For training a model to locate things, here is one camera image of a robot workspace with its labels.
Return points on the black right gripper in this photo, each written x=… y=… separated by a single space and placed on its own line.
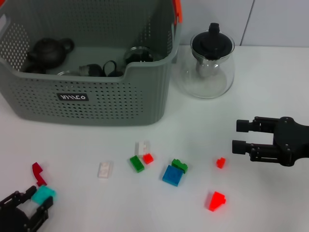
x=289 y=140

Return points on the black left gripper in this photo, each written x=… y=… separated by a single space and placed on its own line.
x=12 y=220

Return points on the teal brick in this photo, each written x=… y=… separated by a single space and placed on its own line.
x=43 y=194

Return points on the dark red curved brick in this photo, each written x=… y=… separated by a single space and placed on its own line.
x=38 y=172

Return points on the grey-green perforated storage bin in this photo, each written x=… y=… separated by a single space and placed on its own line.
x=96 y=106

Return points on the small red brick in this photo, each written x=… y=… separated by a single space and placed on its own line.
x=220 y=162
x=147 y=158

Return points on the clear glass teapot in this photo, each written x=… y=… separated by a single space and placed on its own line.
x=207 y=87

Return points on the red slope brick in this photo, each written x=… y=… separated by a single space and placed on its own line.
x=216 y=201

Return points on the white flat plate brick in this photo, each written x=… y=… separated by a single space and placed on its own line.
x=105 y=170

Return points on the dark green studded brick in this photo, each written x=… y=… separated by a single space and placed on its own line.
x=179 y=165

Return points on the steel tea strainer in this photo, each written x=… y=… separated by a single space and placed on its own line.
x=205 y=68

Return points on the blue square brick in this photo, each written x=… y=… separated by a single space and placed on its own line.
x=172 y=176

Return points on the black teapot lid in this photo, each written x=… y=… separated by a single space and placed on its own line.
x=212 y=44

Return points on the green flat brick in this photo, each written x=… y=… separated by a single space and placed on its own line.
x=136 y=164

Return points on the white tall brick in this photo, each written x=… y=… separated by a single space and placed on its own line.
x=142 y=148

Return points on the black clay teapot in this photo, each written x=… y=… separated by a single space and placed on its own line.
x=48 y=52

